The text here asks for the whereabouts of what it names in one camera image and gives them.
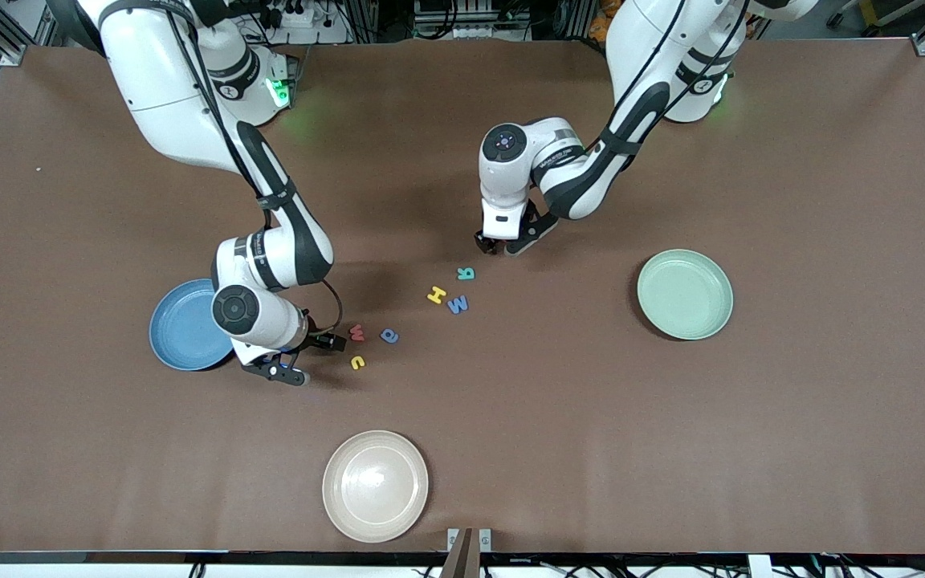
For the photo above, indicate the blue foam lowercase a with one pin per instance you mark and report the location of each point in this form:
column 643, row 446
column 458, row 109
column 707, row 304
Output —
column 392, row 337

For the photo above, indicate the light green plate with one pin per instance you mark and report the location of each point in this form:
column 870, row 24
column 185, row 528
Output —
column 683, row 293

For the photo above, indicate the orange snack bags pile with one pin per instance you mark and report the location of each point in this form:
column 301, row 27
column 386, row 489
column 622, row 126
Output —
column 601, row 28

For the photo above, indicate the blue foam capital M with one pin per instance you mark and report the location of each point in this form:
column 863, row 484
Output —
column 458, row 304

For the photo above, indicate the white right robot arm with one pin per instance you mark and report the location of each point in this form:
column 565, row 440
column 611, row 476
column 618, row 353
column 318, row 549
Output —
column 165, row 72

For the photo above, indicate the red foam lowercase w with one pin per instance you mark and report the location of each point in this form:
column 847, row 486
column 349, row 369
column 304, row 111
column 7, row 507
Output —
column 357, row 332

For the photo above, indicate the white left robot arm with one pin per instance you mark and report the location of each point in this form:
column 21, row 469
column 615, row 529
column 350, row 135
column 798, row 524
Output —
column 647, row 48

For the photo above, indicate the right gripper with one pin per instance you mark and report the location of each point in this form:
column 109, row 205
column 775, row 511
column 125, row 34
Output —
column 317, row 339

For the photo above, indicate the teal foam capital R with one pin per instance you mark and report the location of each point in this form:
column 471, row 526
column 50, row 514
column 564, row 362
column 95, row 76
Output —
column 466, row 274

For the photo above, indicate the yellow foam capital H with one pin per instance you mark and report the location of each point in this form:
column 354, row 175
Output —
column 437, row 295

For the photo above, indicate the grey equipment rack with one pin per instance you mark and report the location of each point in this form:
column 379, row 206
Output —
column 470, row 20

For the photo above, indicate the white power strip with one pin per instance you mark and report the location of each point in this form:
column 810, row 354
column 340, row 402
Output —
column 310, row 34

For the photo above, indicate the blue plate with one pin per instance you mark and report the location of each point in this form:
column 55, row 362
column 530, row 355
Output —
column 181, row 329

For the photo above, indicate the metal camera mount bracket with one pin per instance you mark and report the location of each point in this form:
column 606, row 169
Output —
column 462, row 554

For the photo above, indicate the yellow foam lowercase u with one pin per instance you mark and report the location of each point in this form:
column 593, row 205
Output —
column 357, row 358

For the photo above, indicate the beige plate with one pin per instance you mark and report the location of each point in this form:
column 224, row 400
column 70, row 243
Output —
column 374, row 486

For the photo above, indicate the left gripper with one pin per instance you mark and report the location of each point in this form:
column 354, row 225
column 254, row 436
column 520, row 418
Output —
column 488, row 242

